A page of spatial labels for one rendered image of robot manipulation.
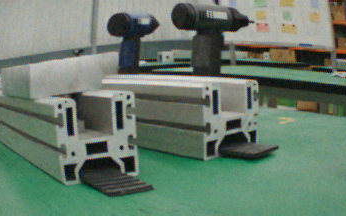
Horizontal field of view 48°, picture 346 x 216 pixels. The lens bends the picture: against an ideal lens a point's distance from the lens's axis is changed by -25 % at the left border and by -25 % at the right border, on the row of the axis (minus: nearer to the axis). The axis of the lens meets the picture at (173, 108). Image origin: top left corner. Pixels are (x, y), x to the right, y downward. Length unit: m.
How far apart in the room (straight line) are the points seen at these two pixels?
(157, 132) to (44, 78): 0.19
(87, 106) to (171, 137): 0.13
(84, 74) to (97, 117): 0.06
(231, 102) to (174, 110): 0.08
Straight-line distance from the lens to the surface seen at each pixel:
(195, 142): 0.57
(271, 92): 2.31
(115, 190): 0.43
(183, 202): 0.41
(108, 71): 0.86
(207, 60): 0.89
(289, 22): 3.86
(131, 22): 1.02
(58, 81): 0.53
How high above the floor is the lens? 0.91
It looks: 7 degrees down
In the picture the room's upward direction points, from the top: 2 degrees counter-clockwise
